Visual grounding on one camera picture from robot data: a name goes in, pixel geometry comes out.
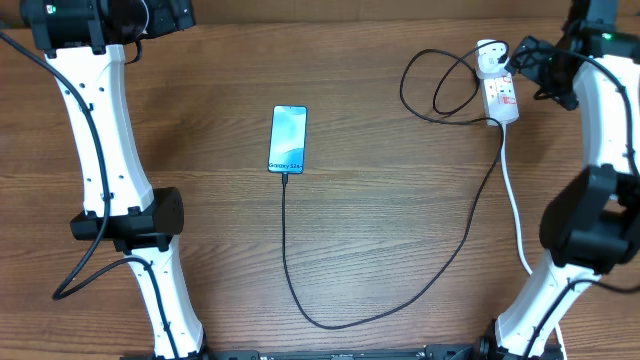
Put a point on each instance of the Galaxy smartphone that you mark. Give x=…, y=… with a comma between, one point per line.
x=288, y=139

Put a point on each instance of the white charger adapter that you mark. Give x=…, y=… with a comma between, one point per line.
x=492, y=58

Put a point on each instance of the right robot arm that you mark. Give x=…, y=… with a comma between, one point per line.
x=593, y=223

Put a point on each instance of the white power strip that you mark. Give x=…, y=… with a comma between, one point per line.
x=499, y=98

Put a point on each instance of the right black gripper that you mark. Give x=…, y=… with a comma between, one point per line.
x=563, y=97

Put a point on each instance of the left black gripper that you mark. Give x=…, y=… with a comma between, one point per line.
x=168, y=21

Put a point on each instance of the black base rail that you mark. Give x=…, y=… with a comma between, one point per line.
x=430, y=352

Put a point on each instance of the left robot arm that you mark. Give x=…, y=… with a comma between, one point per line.
x=83, y=44

